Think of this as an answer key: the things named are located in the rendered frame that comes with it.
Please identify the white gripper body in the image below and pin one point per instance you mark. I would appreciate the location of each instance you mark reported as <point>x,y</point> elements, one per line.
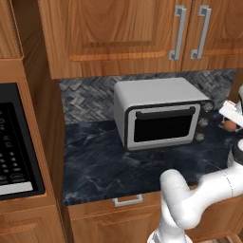
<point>232,112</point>

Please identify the narrow wooden cupboard door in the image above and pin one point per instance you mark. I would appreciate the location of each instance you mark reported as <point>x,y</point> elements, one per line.
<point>226,31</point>

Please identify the toaster oven glass door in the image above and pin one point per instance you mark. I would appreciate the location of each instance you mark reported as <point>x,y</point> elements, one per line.
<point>163,128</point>

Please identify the grey toaster oven knob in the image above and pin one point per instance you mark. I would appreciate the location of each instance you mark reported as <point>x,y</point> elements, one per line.
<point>207,106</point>
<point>204,122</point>
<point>200,137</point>

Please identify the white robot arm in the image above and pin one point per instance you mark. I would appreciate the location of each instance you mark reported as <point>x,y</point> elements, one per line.
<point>186,202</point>

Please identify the tall wooden oven cabinet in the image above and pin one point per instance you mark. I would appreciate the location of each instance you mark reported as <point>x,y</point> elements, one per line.
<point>41,95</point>

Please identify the wooden drawer front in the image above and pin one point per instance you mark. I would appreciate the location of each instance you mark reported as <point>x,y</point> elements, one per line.
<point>95,209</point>

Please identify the wide wooden cupboard door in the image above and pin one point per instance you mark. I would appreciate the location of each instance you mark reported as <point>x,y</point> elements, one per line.
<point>110,28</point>

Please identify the white toaster oven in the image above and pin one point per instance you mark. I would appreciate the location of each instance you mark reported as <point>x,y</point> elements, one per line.
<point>152,91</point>

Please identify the black built-in oven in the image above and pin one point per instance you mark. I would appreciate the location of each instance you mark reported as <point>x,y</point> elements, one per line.
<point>15,142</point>

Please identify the wooden lower cupboard front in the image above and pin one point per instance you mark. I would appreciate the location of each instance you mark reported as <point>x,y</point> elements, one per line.
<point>114,229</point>

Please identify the brown onion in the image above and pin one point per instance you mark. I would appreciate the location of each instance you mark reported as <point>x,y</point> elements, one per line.
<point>230,126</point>

